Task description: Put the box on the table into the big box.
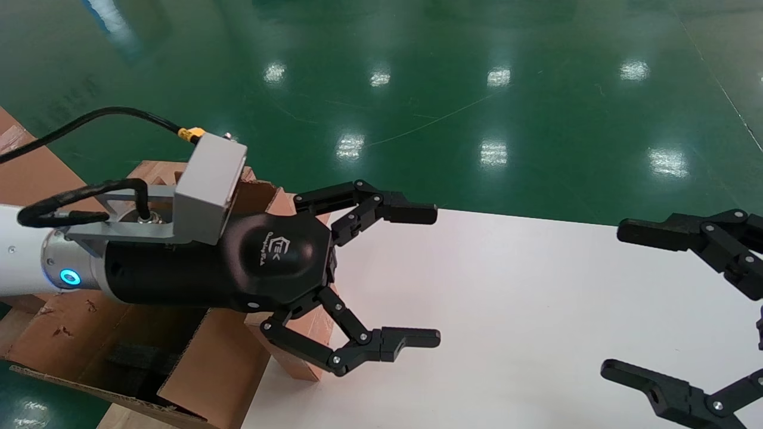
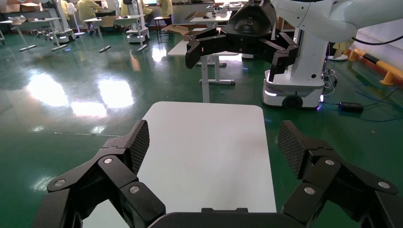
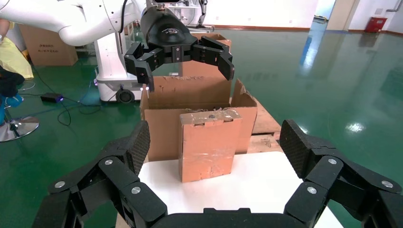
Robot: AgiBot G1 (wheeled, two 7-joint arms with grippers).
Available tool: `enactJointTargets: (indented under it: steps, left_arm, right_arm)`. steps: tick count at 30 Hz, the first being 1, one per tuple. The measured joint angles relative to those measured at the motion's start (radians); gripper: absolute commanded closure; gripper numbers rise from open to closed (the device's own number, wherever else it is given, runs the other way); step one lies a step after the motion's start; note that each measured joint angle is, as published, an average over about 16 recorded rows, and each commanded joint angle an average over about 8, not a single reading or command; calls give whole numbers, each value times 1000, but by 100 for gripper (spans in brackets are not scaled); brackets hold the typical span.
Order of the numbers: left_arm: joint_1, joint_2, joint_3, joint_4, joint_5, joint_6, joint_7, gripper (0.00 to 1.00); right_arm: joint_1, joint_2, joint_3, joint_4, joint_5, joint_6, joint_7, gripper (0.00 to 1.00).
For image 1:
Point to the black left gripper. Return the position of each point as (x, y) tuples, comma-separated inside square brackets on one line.
[(238, 268)]

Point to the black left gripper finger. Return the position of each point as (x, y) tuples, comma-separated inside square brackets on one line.
[(411, 213), (411, 338)]

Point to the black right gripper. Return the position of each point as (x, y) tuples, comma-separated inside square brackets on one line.
[(760, 328)]

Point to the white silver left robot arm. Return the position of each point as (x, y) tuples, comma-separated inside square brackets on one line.
[(21, 256)]

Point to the big open cardboard box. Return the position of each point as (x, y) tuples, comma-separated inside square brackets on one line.
[(208, 369)]

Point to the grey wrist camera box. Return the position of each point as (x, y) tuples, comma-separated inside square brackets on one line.
[(205, 190)]

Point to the grey metal camera bracket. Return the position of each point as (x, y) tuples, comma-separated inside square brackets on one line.
[(161, 193)]

